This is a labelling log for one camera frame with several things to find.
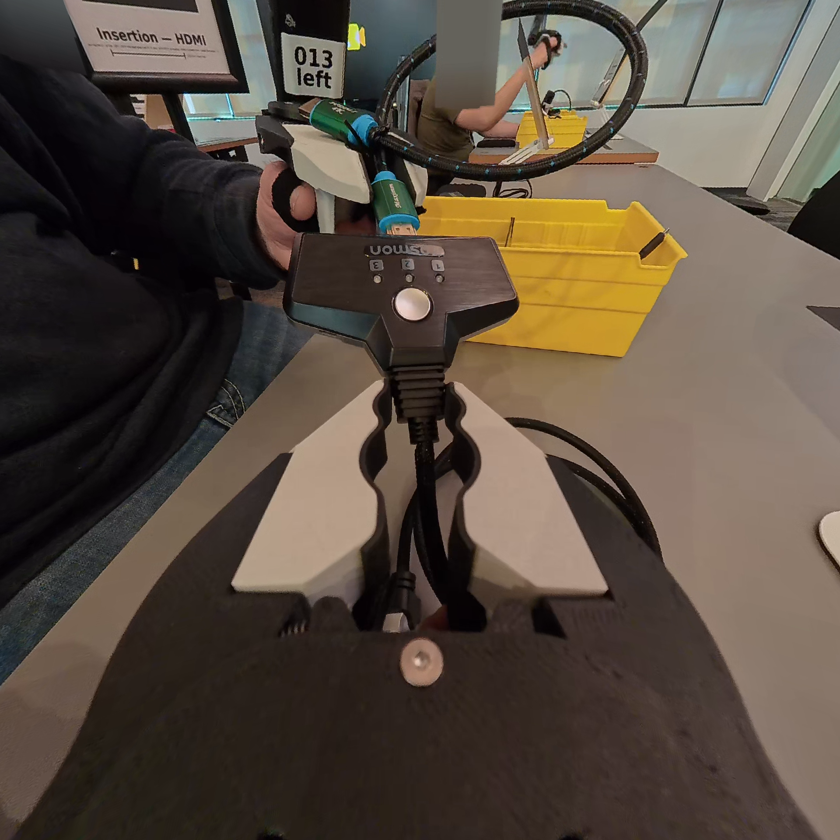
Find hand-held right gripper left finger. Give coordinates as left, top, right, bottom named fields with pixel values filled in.
left=231, top=381, right=399, bottom=622

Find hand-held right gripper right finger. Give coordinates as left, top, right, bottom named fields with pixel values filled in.
left=444, top=382, right=611, bottom=630

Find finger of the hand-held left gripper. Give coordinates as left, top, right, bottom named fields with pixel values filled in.
left=399, top=157, right=429, bottom=214
left=292, top=126, right=374, bottom=204

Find braided HDMI cable green plugs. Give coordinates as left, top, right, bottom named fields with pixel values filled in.
left=307, top=0, right=651, bottom=238

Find black HDMI switch box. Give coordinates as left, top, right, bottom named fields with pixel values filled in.
left=282, top=233, right=521, bottom=376

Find black switch pigtail cable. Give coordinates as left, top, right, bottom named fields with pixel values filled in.
left=377, top=364, right=664, bottom=634

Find yellow plastic bin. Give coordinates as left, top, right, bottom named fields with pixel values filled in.
left=419, top=196, right=688, bottom=359

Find person's left forearm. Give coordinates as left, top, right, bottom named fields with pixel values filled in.
left=0, top=56, right=284, bottom=290

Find person's left hand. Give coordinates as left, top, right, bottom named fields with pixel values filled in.
left=256, top=161, right=324, bottom=271

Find background wooden stand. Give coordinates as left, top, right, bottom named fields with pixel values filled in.
left=517, top=18, right=555, bottom=165

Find small background yellow bin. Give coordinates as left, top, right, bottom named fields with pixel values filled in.
left=515, top=110, right=589, bottom=151

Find framed paper sign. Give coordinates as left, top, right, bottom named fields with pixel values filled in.
left=62, top=0, right=252, bottom=142

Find background desk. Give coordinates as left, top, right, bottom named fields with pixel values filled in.
left=469, top=134, right=660, bottom=165

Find person's dark hoodie torso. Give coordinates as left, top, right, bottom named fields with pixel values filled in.
left=0, top=249, right=247, bottom=595

